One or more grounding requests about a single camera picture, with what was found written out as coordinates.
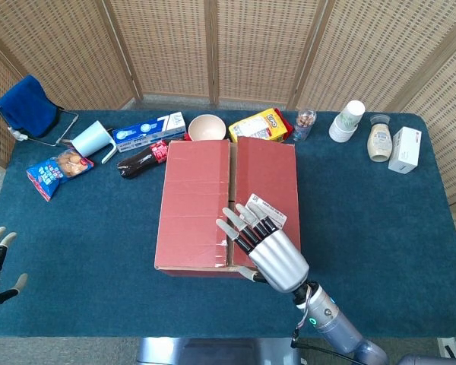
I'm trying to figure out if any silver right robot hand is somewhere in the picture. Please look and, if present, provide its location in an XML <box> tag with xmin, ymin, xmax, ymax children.
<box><xmin>215</xmin><ymin>202</ymin><xmax>310</xmax><ymax>294</ymax></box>

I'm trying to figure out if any red cardboard shipping box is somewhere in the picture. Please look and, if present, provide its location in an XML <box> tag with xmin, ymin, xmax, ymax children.
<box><xmin>154</xmin><ymin>135</ymin><xmax>302</xmax><ymax>281</ymax></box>

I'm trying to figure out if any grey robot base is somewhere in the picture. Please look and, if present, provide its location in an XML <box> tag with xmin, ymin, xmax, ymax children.
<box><xmin>135</xmin><ymin>336</ymin><xmax>302</xmax><ymax>365</ymax></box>

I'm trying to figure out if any dark blue cloth-covered table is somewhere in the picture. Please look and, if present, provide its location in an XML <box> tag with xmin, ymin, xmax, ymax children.
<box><xmin>0</xmin><ymin>109</ymin><xmax>456</xmax><ymax>339</ymax></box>

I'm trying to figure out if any white carton box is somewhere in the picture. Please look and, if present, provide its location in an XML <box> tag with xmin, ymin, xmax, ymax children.
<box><xmin>388</xmin><ymin>126</ymin><xmax>423</xmax><ymax>176</ymax></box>

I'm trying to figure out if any blue white toothpaste box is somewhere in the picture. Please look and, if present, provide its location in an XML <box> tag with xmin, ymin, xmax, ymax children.
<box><xmin>112</xmin><ymin>111</ymin><xmax>187</xmax><ymax>147</ymax></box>

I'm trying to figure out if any blue cookie snack bag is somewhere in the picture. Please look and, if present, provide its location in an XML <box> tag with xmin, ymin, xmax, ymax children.
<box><xmin>26</xmin><ymin>148</ymin><xmax>95</xmax><ymax>202</ymax></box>

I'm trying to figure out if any yellow cracker package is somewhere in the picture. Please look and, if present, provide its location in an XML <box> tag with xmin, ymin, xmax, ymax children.
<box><xmin>228</xmin><ymin>107</ymin><xmax>294</xmax><ymax>144</ymax></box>

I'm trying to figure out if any small clear snack bottle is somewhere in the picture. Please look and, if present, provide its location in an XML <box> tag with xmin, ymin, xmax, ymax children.
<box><xmin>292</xmin><ymin>109</ymin><xmax>317</xmax><ymax>142</ymax></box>

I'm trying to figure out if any stack of white paper cups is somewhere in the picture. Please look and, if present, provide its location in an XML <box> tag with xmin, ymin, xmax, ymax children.
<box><xmin>328</xmin><ymin>113</ymin><xmax>359</xmax><ymax>144</ymax></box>

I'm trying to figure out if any cream bowl red outside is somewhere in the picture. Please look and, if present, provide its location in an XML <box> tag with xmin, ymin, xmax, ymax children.
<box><xmin>188</xmin><ymin>114</ymin><xmax>227</xmax><ymax>142</ymax></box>

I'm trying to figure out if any mayonnaise squeeze bottle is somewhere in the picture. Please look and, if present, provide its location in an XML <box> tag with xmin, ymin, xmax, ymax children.
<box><xmin>366</xmin><ymin>114</ymin><xmax>394</xmax><ymax>163</ymax></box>

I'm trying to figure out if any cola bottle red label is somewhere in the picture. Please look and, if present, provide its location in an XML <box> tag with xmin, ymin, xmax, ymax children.
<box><xmin>116</xmin><ymin>139</ymin><xmax>170</xmax><ymax>179</ymax></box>

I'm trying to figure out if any light blue plastic mug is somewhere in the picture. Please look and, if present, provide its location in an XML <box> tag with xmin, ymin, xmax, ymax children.
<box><xmin>62</xmin><ymin>120</ymin><xmax>118</xmax><ymax>165</ymax></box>

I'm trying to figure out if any blue towel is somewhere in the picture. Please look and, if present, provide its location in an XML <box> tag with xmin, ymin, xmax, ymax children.
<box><xmin>0</xmin><ymin>75</ymin><xmax>60</xmax><ymax>138</ymax></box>

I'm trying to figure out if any wicker folding screen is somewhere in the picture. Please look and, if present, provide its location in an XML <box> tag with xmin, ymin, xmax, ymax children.
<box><xmin>0</xmin><ymin>0</ymin><xmax>456</xmax><ymax>275</ymax></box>

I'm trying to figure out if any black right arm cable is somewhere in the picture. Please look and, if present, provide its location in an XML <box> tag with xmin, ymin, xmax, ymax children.
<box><xmin>290</xmin><ymin>326</ymin><xmax>358</xmax><ymax>360</ymax></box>

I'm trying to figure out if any metal wire rack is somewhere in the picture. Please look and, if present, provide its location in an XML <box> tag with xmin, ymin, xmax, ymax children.
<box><xmin>0</xmin><ymin>106</ymin><xmax>80</xmax><ymax>148</ymax></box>

